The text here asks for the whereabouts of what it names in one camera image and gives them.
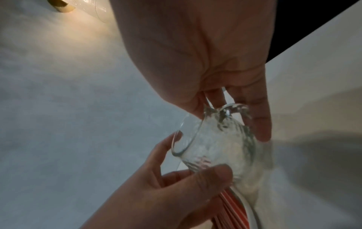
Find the red stirrer sticks bundle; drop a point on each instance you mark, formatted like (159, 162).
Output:
(229, 210)

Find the brass glass wall lamp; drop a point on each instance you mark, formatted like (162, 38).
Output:
(65, 5)

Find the person's left hand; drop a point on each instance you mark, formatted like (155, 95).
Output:
(158, 201)

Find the person's right hand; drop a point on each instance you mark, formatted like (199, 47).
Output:
(198, 44)

